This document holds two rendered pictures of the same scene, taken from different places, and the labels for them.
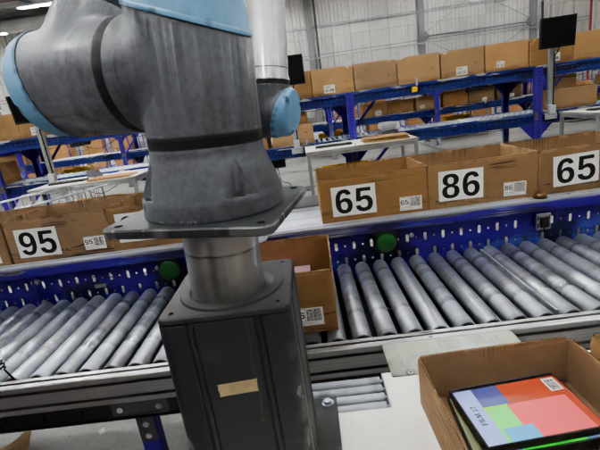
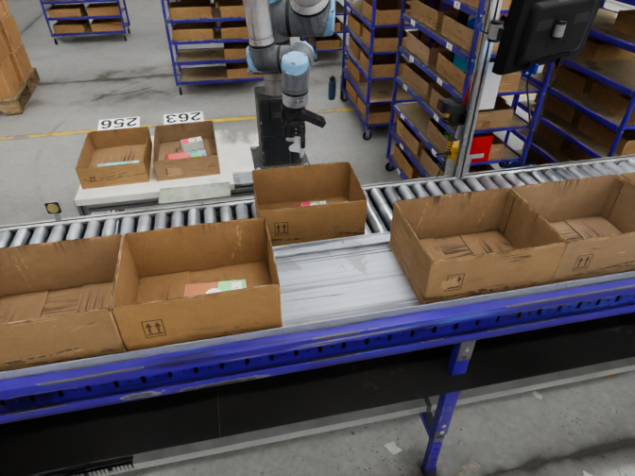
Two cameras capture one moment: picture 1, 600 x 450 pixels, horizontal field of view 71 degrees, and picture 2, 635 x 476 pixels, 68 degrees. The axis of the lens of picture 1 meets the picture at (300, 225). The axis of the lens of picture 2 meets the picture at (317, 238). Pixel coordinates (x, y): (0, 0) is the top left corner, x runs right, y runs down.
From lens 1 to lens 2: 2.67 m
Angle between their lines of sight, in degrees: 125
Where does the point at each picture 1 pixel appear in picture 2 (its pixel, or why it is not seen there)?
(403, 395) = (226, 176)
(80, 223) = (534, 194)
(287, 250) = (295, 215)
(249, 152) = not seen: hidden behind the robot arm
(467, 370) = (197, 165)
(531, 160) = not seen: outside the picture
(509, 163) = (14, 255)
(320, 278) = (259, 174)
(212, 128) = not seen: hidden behind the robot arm
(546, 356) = (163, 167)
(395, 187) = (170, 246)
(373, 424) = (240, 167)
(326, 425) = (258, 163)
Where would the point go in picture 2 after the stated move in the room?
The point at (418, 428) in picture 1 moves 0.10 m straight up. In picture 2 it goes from (224, 166) to (221, 147)
